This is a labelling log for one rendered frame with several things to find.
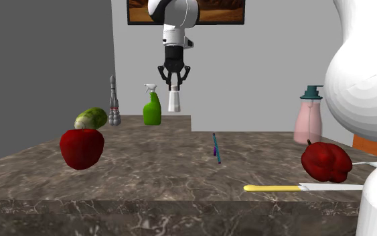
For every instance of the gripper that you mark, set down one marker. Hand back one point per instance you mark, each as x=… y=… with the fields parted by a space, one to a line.
x=174 y=58

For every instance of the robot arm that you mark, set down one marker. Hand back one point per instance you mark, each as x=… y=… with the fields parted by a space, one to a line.
x=361 y=81

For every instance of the white shaker bottle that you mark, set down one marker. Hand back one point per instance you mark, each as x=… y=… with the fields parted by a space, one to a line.
x=174 y=102

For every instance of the green spray bottle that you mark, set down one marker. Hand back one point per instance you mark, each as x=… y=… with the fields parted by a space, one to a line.
x=152 y=112

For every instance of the grey rocket model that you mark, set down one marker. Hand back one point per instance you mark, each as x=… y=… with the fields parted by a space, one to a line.
x=114 y=111

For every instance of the teal pen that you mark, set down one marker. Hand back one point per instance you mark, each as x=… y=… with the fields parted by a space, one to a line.
x=217 y=148

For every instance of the green cabbage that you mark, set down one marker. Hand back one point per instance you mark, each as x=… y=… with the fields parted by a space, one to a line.
x=92 y=118

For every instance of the red apple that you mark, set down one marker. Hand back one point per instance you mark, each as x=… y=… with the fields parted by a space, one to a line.
x=82 y=148

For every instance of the pink soap dispenser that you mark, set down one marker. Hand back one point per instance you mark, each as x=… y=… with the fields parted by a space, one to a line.
x=307 y=122

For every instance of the red bell pepper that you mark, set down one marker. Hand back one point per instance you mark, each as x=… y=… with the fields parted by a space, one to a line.
x=327 y=163

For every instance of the orange box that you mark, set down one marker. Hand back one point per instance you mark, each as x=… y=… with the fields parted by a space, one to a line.
x=367 y=145

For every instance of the white flat utensil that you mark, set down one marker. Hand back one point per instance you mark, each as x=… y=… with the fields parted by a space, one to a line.
x=367 y=163

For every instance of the framed wall picture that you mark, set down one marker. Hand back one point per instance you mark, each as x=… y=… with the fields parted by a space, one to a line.
x=220 y=13

